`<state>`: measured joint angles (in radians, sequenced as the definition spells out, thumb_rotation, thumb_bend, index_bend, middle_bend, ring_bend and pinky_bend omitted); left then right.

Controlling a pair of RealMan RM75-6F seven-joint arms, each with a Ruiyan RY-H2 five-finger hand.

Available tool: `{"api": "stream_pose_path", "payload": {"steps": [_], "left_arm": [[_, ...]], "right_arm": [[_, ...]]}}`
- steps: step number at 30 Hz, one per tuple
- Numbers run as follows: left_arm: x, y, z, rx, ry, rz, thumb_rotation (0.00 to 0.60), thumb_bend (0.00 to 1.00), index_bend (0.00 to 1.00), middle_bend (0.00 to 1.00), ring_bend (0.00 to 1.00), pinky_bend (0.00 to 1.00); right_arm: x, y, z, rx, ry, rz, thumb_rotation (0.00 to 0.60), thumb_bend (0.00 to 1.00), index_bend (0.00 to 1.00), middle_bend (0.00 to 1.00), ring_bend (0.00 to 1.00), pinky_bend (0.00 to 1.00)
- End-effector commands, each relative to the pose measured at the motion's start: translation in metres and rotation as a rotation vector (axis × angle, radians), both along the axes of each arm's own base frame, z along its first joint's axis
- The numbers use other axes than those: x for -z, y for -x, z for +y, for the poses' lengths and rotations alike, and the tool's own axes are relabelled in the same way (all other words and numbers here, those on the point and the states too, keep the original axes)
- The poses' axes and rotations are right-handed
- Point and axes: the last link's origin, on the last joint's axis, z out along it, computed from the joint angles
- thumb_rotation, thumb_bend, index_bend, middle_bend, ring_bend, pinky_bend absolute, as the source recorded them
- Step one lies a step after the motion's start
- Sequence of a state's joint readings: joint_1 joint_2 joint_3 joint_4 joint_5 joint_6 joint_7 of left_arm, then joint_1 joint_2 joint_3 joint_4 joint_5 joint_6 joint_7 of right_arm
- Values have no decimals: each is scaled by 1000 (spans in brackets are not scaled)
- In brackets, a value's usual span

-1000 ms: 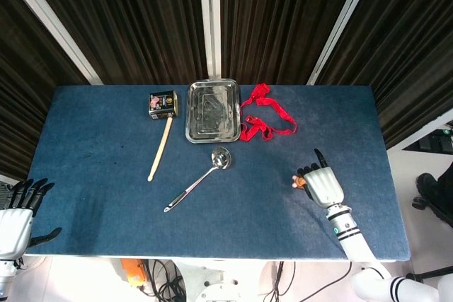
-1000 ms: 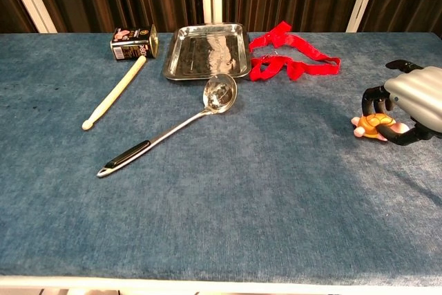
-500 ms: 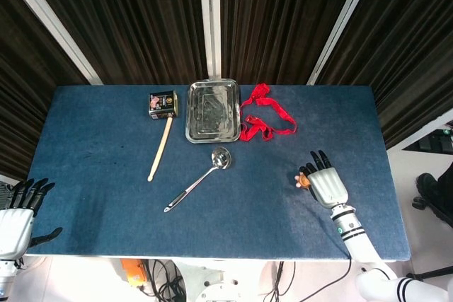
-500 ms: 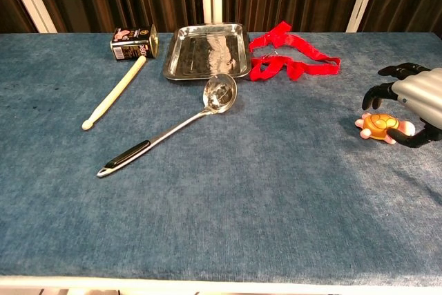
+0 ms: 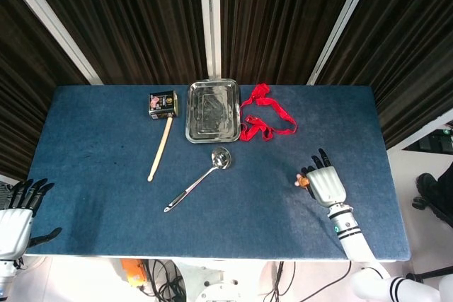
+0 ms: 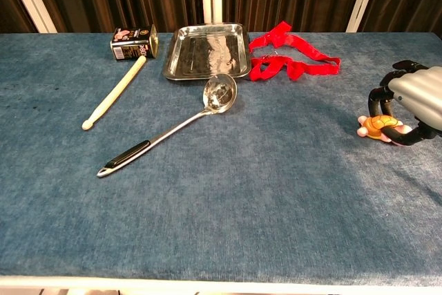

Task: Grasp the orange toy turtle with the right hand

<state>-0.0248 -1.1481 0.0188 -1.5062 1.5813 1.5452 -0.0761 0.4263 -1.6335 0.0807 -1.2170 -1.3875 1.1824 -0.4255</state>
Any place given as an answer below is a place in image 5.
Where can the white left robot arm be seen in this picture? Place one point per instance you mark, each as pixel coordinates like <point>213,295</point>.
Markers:
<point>5,277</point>

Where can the white vertical frame post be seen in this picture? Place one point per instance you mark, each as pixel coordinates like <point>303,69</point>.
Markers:
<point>53,22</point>
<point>211,19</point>
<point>339,26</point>

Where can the orange device under table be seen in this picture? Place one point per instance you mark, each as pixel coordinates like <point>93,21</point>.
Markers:
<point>134,273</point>

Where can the orange toy turtle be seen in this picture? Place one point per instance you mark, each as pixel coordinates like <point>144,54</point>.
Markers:
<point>302,182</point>

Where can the dark brown pleated curtain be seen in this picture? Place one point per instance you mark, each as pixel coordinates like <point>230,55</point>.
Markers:
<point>141,15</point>

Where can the blue felt table cover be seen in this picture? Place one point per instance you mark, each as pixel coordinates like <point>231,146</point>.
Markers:
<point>212,174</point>

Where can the black and gold tin can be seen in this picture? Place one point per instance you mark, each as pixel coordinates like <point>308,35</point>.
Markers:
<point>161,104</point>

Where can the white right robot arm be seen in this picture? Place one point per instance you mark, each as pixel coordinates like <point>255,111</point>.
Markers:
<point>368,252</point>

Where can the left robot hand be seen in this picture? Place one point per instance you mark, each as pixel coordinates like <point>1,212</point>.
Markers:
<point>17,210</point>

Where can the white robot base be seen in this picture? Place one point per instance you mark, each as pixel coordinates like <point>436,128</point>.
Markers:
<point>219,282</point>

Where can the red fabric ribbon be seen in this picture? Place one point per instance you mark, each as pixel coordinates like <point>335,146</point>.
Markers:
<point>262,118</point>

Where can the rectangular stainless steel tray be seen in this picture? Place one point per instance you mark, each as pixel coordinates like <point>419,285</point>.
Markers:
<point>212,114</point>

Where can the black office chair base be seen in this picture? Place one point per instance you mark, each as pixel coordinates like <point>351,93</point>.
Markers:
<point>433,192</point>

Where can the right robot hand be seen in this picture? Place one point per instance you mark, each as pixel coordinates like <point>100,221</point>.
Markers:
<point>325,183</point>

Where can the cream wooden drumstick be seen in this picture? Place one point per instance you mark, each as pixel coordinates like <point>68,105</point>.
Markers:
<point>161,151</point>

